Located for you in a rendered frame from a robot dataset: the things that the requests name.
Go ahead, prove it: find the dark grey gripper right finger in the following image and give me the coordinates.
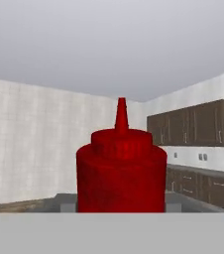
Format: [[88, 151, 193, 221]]
[[165, 191, 224, 213]]

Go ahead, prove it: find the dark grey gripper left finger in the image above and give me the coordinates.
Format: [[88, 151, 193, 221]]
[[35, 192, 79, 213]]

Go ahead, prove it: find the red ketchup bottle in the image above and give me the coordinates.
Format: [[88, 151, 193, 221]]
[[75, 96, 168, 213]]

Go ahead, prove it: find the brown base cupboard run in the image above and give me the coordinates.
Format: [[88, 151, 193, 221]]
[[166, 163, 224, 213]]

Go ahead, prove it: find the brown wall cupboard run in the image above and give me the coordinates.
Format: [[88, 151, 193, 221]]
[[146, 98, 224, 149]]

